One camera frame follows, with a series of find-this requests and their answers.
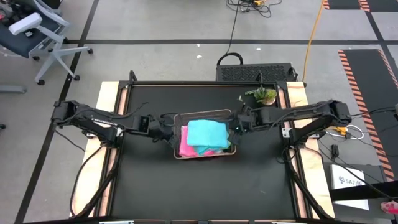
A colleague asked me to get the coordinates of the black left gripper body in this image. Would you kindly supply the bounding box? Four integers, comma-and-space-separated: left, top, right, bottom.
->
148, 116, 175, 143

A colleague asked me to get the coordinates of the grey office chair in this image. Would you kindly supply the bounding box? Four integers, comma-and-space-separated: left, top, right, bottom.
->
0, 0, 94, 86

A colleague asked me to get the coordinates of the small potted artificial plant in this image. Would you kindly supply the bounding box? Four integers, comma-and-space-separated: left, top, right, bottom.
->
238, 86, 278, 107

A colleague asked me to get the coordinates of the black metal table frame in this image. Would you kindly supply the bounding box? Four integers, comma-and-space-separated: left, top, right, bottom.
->
93, 70, 335, 224

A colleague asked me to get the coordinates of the black looped floor cable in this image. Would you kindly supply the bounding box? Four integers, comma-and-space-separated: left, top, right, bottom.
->
216, 0, 244, 66

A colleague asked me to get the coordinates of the white cable with yellow plug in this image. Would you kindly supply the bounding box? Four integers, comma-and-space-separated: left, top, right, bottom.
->
326, 124, 364, 140

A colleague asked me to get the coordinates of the black perforated equipment box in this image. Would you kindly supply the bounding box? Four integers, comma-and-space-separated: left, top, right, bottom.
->
216, 63, 298, 82

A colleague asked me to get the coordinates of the wire mesh basket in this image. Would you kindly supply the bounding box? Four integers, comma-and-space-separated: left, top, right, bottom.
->
173, 108, 237, 160

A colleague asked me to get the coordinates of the pink microfiber towel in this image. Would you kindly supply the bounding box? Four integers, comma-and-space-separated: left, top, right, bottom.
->
179, 125, 223, 157

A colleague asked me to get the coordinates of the light blue microfiber towel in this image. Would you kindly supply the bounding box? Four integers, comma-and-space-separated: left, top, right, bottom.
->
186, 119, 230, 149

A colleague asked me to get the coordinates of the teal microfiber towel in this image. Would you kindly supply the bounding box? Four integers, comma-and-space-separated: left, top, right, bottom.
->
195, 144, 224, 156

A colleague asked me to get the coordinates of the tangled black cable bundle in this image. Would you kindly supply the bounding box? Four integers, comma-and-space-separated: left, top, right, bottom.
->
226, 0, 283, 18

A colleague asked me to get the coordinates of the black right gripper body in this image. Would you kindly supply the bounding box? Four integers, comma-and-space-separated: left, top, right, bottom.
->
231, 107, 261, 135

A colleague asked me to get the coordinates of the grey metal bar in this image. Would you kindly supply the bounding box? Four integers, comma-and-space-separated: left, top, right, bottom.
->
0, 85, 27, 95

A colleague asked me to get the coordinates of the pink red patterned item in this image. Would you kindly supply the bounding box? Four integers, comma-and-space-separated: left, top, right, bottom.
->
381, 200, 398, 215

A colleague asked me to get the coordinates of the black mat with hazard stripes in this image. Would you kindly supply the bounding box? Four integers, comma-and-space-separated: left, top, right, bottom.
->
359, 0, 398, 12
322, 0, 361, 10
337, 49, 398, 182

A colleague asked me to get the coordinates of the white printed cardboard box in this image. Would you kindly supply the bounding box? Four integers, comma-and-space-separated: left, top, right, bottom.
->
329, 164, 370, 211

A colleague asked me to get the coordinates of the black metal bar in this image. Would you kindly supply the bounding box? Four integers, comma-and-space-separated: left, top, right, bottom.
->
329, 180, 398, 202

